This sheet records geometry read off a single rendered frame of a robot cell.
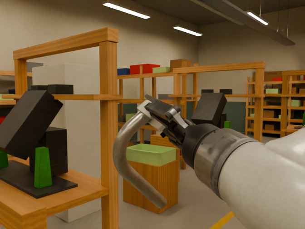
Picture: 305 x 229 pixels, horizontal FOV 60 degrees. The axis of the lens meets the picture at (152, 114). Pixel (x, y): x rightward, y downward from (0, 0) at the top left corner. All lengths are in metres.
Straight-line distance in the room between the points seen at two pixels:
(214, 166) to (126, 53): 8.52
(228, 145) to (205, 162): 0.04
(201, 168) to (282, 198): 0.12
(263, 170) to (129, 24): 8.87
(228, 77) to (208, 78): 0.95
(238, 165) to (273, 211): 0.06
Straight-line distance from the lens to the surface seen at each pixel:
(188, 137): 0.40
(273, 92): 10.32
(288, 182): 0.29
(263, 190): 0.29
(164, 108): 0.45
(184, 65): 5.42
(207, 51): 12.22
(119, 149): 0.57
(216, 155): 0.35
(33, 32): 7.11
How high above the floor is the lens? 1.54
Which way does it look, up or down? 4 degrees down
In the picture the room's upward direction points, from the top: straight up
